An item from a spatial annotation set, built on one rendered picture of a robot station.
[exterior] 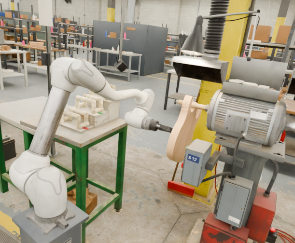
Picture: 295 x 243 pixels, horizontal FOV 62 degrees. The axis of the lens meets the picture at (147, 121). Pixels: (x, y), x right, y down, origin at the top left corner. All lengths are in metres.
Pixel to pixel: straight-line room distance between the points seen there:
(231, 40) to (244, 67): 0.85
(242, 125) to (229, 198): 0.42
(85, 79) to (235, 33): 1.49
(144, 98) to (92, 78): 0.51
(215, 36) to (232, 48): 0.85
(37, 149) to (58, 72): 0.42
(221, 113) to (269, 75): 0.33
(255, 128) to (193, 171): 0.40
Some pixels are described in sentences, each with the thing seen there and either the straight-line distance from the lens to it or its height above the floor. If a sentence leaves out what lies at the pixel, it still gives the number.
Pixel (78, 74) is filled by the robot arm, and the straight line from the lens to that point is 1.25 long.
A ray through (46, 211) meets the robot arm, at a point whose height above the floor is 0.80.
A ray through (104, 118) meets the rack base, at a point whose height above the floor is 0.98.
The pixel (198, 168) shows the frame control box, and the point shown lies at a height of 1.03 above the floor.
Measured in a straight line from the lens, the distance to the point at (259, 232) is 1.69.
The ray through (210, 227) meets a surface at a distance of 1.61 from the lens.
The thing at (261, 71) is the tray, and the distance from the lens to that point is 1.52.
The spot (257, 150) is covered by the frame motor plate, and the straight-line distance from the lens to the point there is 1.43.
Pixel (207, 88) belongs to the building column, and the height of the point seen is 1.20.
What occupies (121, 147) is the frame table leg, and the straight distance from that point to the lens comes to 2.12.
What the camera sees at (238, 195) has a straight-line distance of 1.47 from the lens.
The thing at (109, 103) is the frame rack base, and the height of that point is 1.09.
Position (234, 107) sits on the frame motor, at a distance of 1.40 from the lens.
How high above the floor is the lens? 1.65
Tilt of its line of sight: 20 degrees down
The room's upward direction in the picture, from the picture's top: 6 degrees clockwise
